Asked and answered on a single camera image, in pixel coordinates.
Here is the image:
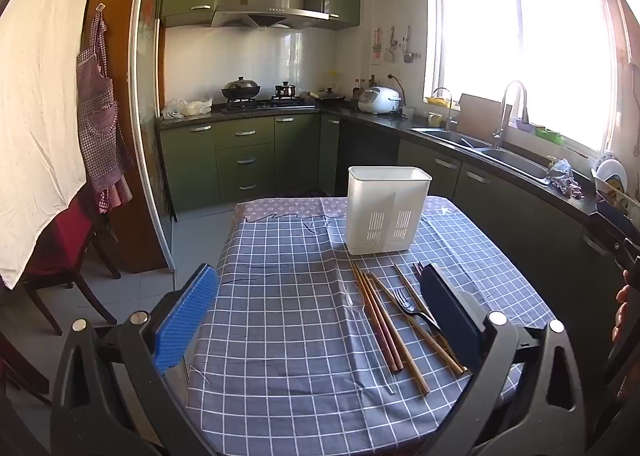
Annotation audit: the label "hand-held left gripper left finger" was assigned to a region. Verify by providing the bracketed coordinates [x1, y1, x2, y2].
[50, 263, 221, 456]

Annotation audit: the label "dark kitchen countertop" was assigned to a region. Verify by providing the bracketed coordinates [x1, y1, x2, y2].
[159, 104, 640, 237]

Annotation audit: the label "kitchen window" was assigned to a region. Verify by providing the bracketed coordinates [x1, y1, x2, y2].
[422, 0, 631, 157]

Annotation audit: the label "white plate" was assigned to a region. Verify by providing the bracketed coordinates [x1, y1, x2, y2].
[595, 159, 629, 198]

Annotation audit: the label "black handled fork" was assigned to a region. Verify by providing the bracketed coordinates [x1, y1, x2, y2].
[392, 287, 442, 332]

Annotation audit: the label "light wooden chopstick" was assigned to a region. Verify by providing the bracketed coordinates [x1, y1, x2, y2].
[393, 263, 463, 373]
[350, 261, 431, 395]
[370, 276, 469, 377]

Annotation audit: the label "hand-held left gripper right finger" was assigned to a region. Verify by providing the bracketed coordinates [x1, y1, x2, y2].
[420, 263, 587, 456]

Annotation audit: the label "white hanging cloth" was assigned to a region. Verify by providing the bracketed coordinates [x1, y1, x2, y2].
[0, 0, 108, 289]

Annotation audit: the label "small chrome faucet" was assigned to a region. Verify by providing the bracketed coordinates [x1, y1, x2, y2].
[431, 86, 458, 133]

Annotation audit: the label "glass sliding door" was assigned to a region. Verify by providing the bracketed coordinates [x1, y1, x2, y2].
[129, 0, 177, 287]

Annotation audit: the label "checkered apron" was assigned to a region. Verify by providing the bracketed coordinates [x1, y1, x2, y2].
[76, 11, 132, 214]

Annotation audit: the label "blue checkered tablecloth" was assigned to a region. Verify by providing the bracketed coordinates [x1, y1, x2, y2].
[186, 195, 563, 456]

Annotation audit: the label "crumpled patterned cloth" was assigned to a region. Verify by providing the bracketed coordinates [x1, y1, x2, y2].
[547, 159, 586, 199]

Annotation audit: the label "white plastic bags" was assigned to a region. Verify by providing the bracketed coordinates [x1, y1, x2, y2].
[161, 95, 213, 118]

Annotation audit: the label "red wooden chair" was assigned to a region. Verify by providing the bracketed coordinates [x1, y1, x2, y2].
[22, 186, 123, 337]

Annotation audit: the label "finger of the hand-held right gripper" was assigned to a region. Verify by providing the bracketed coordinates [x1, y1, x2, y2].
[589, 213, 628, 257]

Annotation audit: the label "wooden door frame panel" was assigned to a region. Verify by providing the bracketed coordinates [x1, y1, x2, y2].
[82, 0, 168, 274]

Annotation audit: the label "steel double sink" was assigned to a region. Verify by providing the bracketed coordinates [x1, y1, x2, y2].
[412, 126, 551, 185]

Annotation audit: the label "wooden cutting board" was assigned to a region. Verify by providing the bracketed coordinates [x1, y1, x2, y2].
[456, 93, 513, 137]

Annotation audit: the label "green base cabinets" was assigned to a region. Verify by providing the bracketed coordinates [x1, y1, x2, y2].
[159, 114, 640, 387]

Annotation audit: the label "white plastic utensil holder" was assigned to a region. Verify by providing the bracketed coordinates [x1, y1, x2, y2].
[347, 166, 432, 256]

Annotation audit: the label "black wok with lid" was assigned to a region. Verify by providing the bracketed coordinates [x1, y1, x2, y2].
[221, 76, 262, 102]

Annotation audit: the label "tall chrome faucet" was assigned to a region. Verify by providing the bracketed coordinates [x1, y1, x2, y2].
[492, 80, 529, 149]

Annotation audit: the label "person's right hand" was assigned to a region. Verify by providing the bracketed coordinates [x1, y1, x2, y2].
[612, 283, 635, 344]

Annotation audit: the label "white rice cooker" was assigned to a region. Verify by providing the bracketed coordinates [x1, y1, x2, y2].
[358, 86, 402, 115]

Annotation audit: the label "gas stove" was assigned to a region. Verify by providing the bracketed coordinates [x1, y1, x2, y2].
[220, 95, 317, 112]

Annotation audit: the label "black built-in appliance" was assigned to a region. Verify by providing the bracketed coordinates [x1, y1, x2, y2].
[337, 121, 401, 197]

